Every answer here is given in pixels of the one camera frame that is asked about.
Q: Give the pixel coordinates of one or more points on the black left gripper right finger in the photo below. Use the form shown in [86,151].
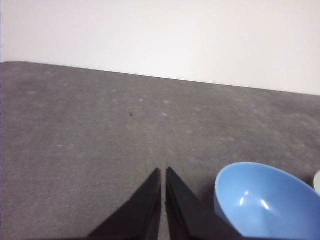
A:
[185,215]

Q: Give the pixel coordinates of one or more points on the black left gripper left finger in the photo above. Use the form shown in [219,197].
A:
[140,215]

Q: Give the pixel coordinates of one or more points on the blue ribbed bowl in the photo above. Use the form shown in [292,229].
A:
[262,200]

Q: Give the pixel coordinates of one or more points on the pale green round plate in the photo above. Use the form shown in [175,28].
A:
[317,182]

